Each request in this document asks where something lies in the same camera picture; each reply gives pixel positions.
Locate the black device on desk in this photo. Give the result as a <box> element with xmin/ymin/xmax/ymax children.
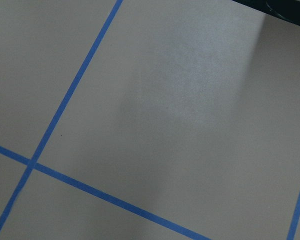
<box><xmin>234</xmin><ymin>0</ymin><xmax>300</xmax><ymax>26</ymax></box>

